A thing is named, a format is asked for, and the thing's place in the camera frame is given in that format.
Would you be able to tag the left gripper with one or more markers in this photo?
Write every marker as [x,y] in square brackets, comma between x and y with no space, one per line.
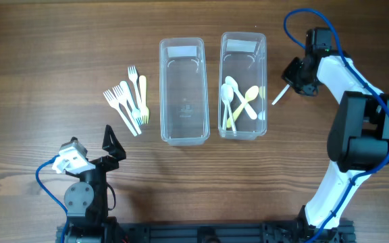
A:
[101,163]

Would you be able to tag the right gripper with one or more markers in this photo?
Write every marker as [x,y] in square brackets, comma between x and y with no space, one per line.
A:
[291,74]

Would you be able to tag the white spoon angled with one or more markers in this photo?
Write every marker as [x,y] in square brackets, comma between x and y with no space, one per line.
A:
[281,94]

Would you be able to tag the yellow plastic spoon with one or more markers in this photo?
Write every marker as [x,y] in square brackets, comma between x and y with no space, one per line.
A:
[250,95]

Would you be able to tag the white spoon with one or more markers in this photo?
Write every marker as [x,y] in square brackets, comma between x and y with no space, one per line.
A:
[230,81]
[230,98]
[224,97]

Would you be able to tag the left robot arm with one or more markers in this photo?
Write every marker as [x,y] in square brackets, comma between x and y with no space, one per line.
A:
[86,201]

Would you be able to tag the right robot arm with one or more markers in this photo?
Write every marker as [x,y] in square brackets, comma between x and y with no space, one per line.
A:
[359,138]

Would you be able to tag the right clear plastic container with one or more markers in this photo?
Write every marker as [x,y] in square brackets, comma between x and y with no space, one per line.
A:
[243,56]

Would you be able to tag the clear plastic container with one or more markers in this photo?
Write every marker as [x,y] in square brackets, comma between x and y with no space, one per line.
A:
[243,56]
[184,105]

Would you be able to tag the left clear plastic container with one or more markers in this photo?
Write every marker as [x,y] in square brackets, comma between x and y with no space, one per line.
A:
[184,105]

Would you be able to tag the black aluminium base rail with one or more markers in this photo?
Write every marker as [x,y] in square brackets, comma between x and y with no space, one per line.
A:
[266,232]

